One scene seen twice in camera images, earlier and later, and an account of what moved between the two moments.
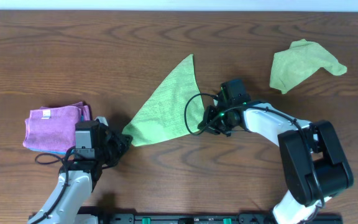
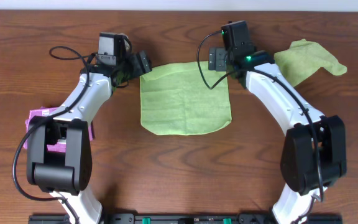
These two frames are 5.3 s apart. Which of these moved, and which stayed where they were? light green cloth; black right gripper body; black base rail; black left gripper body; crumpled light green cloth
Moved: black right gripper body; black left gripper body; light green cloth
Stayed: black base rail; crumpled light green cloth
